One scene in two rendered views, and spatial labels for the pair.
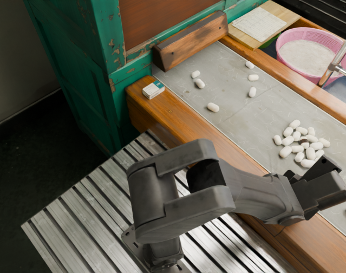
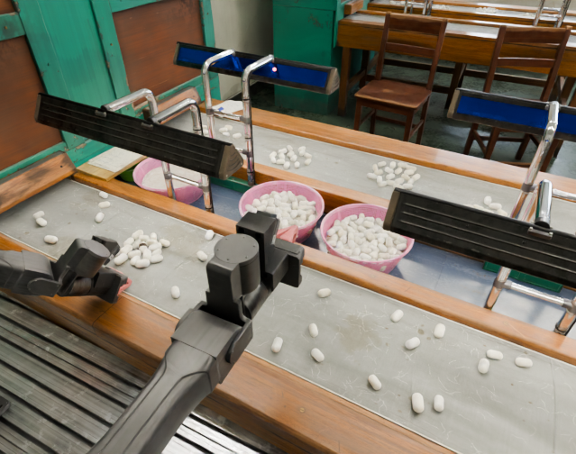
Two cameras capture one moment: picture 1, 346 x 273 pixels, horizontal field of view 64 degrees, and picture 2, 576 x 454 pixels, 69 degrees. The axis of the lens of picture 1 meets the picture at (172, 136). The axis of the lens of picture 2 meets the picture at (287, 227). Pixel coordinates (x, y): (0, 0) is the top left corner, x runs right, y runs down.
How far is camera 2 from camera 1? 74 cm
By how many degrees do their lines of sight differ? 21
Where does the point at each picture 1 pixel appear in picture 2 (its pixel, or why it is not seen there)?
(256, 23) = (114, 157)
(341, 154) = (181, 249)
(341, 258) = (149, 328)
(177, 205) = not seen: outside the picture
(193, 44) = (26, 186)
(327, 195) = (71, 257)
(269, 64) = (122, 189)
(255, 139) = not seen: hidden behind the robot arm
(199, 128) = not seen: hidden behind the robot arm
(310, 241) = (121, 322)
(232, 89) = (80, 220)
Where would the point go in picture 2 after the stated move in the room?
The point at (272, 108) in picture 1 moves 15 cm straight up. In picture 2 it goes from (120, 226) to (106, 185)
